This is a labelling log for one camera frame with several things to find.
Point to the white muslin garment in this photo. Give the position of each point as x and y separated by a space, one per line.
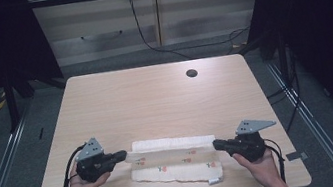
175 159

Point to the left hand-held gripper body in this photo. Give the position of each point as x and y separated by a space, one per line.
93 166

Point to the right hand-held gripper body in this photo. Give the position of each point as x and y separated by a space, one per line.
248 146

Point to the black metal stand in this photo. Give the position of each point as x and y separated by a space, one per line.
281 51
11 104

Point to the gray tape piece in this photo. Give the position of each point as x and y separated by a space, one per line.
296 155

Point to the person's right hand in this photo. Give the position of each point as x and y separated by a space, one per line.
260 168

